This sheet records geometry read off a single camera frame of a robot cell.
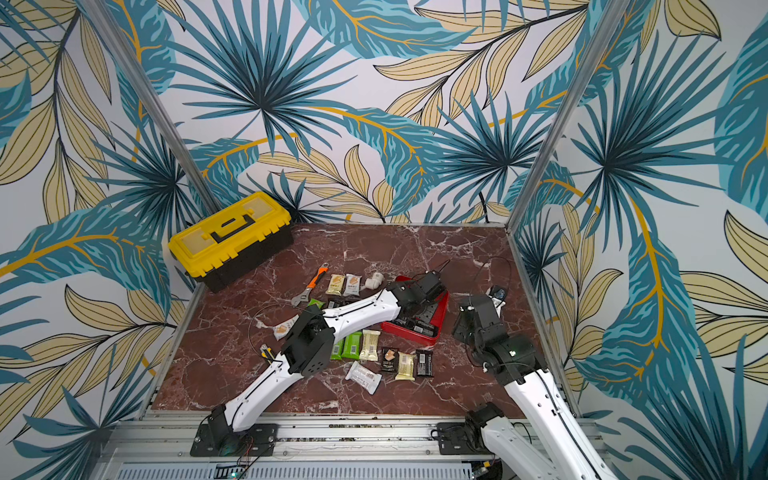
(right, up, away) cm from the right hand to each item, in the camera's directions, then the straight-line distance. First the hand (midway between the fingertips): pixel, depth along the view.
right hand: (470, 322), depth 74 cm
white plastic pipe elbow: (-25, +8, +26) cm, 37 cm away
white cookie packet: (-27, -17, +9) cm, 33 cm away
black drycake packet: (-20, -13, +12) cm, 26 cm away
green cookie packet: (-44, +1, +23) cm, 50 cm away
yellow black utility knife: (-56, -12, +13) cm, 59 cm away
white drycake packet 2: (-52, -6, +16) cm, 55 cm away
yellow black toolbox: (-68, +21, +18) cm, 74 cm away
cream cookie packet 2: (-26, -10, +14) cm, 31 cm away
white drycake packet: (-32, +6, +26) cm, 42 cm away
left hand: (-9, 0, +20) cm, 22 cm away
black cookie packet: (-10, -14, +11) cm, 20 cm away
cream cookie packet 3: (-16, -14, +10) cm, 23 cm away
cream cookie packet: (-38, +7, +26) cm, 47 cm away
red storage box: (-7, -2, +12) cm, 14 cm away
